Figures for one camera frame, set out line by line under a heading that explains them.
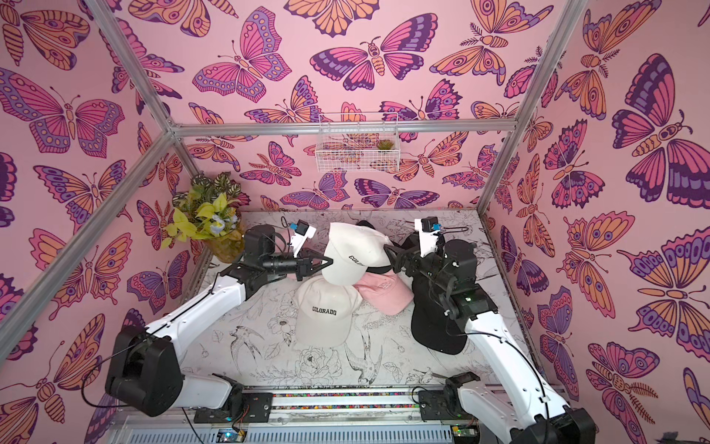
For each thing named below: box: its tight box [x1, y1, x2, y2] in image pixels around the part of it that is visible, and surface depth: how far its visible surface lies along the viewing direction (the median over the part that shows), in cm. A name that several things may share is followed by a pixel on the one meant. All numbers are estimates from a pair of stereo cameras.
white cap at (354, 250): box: [321, 222, 392, 286], surface depth 75 cm
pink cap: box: [353, 269, 416, 316], surface depth 94 cm
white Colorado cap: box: [293, 273, 363, 349], surface depth 89 cm
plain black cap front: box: [411, 275, 468, 355], surface depth 87 cm
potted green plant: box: [161, 172, 250, 264], surface depth 92 cm
